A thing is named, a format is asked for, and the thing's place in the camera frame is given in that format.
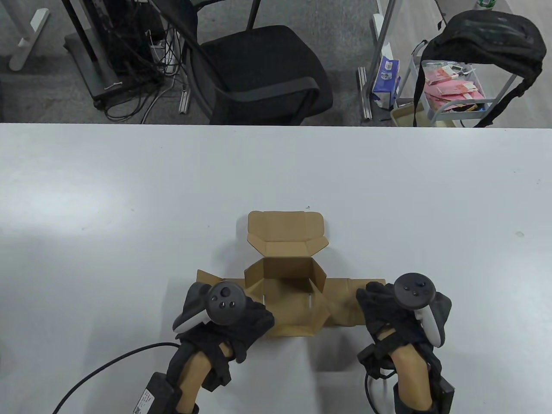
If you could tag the black hand controller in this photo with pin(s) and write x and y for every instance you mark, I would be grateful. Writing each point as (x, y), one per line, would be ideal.
(414, 291)
(224, 302)

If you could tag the black office chair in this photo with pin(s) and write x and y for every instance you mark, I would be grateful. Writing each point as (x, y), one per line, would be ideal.
(258, 60)

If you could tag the grey metal cart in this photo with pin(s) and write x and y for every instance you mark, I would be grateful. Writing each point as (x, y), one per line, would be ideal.
(444, 113)

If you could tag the person's left forearm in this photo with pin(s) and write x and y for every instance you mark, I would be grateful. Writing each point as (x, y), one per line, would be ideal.
(194, 375)

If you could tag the white desk foot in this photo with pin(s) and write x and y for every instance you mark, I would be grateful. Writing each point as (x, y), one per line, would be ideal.
(26, 47)

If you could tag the pile of pink packets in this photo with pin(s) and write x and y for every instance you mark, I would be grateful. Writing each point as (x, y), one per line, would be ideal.
(448, 88)

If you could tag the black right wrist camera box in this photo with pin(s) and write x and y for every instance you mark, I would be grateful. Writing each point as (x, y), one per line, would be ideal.
(444, 394)

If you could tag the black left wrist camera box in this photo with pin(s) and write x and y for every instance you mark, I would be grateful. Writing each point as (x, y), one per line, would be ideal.
(151, 394)

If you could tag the white and grey desk leg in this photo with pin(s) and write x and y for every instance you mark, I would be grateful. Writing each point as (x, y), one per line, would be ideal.
(381, 34)

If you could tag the blue and white carton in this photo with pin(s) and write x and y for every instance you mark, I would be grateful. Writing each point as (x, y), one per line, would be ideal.
(386, 79)

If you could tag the person's right hand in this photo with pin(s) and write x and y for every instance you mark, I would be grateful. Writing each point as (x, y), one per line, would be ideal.
(379, 310)

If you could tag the black left hand controller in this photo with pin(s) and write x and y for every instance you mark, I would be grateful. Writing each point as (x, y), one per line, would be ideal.
(224, 302)

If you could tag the black right hand controller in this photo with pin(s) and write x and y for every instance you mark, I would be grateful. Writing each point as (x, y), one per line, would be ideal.
(414, 291)

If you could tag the person's left hand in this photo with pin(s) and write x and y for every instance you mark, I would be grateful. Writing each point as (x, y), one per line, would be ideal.
(254, 317)

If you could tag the black backpack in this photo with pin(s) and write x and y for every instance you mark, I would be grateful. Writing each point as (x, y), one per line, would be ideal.
(483, 39)

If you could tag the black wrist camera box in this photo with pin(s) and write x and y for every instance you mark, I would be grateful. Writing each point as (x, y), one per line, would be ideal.
(151, 394)
(444, 394)

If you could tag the small brown cardboard mailer box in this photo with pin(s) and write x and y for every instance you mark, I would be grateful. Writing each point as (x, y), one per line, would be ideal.
(284, 233)

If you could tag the grey metal floor stand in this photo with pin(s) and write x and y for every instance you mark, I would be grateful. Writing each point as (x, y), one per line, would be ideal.
(92, 73)

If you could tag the beige cardboard box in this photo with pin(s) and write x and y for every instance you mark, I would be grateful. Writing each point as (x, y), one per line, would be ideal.
(403, 117)

